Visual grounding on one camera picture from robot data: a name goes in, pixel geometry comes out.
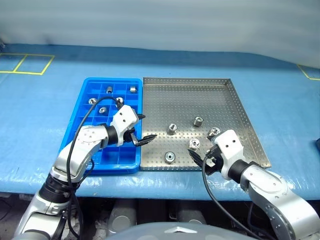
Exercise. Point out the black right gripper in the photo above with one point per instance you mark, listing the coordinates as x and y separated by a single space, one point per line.
216 156

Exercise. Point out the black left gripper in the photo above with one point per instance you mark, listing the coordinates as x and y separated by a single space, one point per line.
130 136

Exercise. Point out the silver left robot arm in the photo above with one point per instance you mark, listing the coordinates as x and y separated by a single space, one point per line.
87 136

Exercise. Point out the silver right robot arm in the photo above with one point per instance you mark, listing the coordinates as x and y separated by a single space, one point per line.
265 180

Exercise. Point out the blue compartment tray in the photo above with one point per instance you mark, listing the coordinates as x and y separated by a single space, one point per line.
110 155

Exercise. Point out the metal nut tray centre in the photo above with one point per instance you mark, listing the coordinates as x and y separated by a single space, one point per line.
172 128

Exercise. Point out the metal nut right side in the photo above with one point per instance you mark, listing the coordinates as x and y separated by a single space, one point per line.
214 131

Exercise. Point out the perforated metal tray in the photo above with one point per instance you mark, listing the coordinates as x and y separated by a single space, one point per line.
175 100

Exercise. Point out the metal nut upper centre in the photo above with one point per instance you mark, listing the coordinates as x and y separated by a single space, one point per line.
198 121

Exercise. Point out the grey rounded cylinder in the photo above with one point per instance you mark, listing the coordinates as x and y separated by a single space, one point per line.
122 215
191 216

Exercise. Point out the grey robot torso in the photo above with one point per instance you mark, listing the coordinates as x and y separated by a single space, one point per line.
175 232

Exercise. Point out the blue plastic table cover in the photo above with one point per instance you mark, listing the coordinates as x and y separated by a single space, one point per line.
37 112

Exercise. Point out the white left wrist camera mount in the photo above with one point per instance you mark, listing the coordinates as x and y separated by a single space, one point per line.
123 117

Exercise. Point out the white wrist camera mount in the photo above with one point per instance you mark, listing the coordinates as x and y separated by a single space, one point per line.
228 143
123 117

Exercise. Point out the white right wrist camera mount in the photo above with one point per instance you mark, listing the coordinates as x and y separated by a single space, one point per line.
228 143

